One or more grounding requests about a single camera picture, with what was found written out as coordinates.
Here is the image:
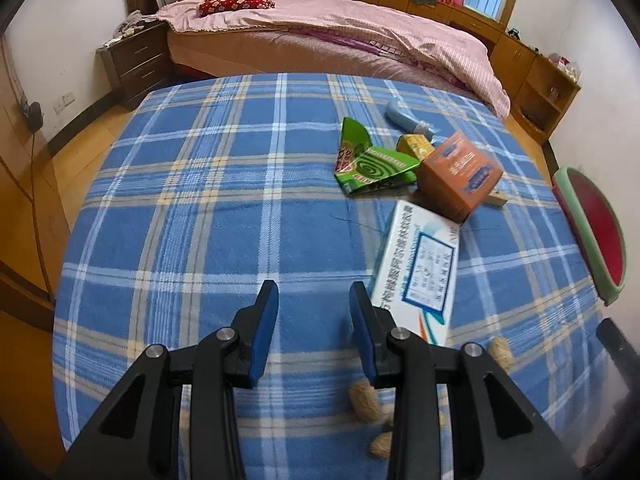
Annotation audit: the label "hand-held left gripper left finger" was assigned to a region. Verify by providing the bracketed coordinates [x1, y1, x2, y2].
[55, 280, 280, 480]

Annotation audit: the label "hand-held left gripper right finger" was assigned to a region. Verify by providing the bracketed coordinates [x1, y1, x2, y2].
[348, 281, 583, 480]

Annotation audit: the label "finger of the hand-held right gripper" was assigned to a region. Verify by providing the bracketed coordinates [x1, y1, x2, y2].
[596, 317, 633, 391]

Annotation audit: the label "peanut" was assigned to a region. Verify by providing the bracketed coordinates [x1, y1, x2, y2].
[487, 336, 515, 373]
[348, 379, 383, 423]
[369, 432, 393, 460]

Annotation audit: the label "white and blue box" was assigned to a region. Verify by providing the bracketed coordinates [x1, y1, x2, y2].
[370, 200, 460, 347]

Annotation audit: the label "red bin with green rim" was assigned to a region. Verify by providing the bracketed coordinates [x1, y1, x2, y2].
[552, 166, 627, 307]

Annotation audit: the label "green mosquito coil box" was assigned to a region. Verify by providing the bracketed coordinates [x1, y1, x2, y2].
[334, 117, 420, 196]

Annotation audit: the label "orange cardboard box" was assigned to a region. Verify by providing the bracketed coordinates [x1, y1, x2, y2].
[416, 130, 504, 224]

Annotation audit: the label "small yellow box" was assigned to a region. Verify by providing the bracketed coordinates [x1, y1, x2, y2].
[396, 134, 435, 162]

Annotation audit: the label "blue plastic bottle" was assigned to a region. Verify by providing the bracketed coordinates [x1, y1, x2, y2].
[385, 98, 442, 142]

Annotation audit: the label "blue plaid blanket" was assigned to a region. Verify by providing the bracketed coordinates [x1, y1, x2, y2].
[52, 72, 608, 480]

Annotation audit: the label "wooden wardrobe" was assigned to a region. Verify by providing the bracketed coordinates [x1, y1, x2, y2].
[0, 30, 71, 321]

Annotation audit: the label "dark wooden bed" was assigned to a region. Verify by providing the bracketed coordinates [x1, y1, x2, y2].
[123, 0, 511, 121]

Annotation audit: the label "small items on desk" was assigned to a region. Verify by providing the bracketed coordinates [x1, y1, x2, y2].
[547, 52, 583, 81]

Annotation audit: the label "dark wooden nightstand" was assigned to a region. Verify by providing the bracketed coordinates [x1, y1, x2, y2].
[97, 22, 173, 108]

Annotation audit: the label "pink quilt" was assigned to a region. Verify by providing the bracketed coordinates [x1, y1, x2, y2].
[155, 0, 511, 121]

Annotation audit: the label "wooden desk cabinet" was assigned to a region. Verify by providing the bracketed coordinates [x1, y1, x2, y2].
[325, 0, 582, 145]

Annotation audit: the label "black plugged charger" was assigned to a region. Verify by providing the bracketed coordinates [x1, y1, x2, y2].
[21, 101, 45, 132]

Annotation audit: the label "red patterned pillow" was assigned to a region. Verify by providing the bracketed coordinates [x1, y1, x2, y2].
[198, 0, 276, 17]

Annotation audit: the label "grey clutter on nightstand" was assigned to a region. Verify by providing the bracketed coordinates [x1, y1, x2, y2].
[112, 10, 156, 41]

